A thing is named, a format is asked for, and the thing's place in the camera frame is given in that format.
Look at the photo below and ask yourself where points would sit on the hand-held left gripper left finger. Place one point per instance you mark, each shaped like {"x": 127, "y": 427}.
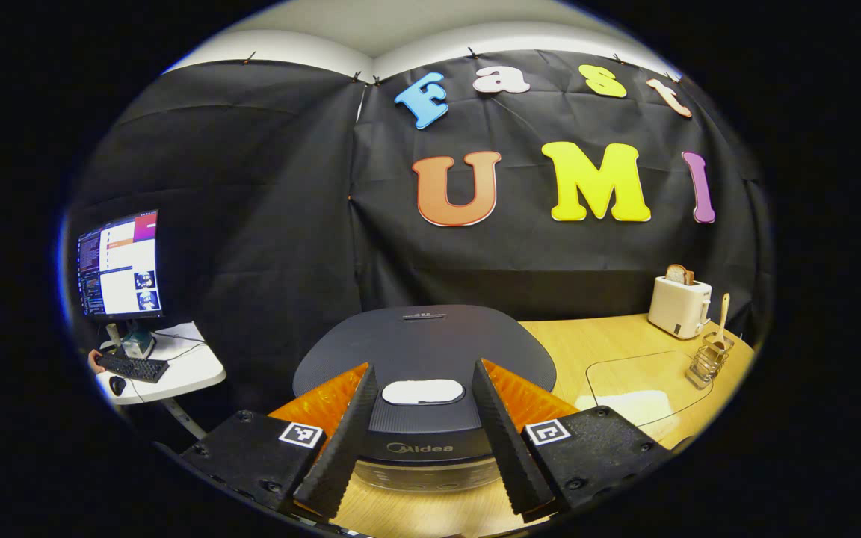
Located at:
{"x": 344, "y": 448}

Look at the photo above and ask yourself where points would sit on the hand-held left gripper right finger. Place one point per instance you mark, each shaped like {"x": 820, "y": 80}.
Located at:
{"x": 509, "y": 448}

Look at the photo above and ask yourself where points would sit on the black silver rice cooker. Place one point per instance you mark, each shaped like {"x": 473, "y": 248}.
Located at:
{"x": 430, "y": 344}

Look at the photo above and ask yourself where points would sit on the white rice pile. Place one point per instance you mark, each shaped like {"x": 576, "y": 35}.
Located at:
{"x": 640, "y": 407}

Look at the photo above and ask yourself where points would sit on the wooden spoon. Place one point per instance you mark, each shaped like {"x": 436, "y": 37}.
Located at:
{"x": 721, "y": 321}

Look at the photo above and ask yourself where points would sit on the clear glass dish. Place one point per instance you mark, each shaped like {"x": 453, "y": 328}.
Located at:
{"x": 647, "y": 370}

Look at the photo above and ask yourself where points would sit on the white side table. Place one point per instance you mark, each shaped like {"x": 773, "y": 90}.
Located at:
{"x": 191, "y": 370}

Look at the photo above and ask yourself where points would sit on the white toaster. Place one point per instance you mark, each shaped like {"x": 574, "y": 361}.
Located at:
{"x": 677, "y": 310}

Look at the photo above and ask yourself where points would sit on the black keyboard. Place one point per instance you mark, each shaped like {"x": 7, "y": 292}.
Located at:
{"x": 135, "y": 368}

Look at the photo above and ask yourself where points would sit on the small teal box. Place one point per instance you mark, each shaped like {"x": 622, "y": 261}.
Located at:
{"x": 139, "y": 345}

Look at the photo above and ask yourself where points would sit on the black backdrop cloth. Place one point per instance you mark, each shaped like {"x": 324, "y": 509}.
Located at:
{"x": 288, "y": 224}

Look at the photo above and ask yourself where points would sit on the black computer mouse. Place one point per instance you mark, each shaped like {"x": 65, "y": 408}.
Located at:
{"x": 117, "y": 385}

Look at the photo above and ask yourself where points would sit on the toast bread slice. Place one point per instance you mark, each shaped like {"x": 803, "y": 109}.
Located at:
{"x": 673, "y": 273}
{"x": 688, "y": 276}

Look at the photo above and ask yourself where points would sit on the computer monitor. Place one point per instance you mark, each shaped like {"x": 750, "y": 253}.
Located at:
{"x": 120, "y": 265}

